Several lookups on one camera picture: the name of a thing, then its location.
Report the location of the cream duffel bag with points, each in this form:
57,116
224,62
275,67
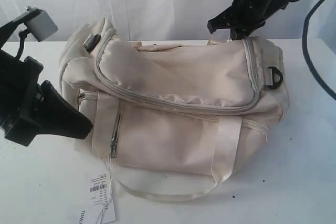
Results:
171,122

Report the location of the white paper price tag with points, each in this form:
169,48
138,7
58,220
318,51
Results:
98,205

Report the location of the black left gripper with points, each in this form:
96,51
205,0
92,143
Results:
19,91

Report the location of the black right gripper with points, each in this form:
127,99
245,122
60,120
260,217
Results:
245,16

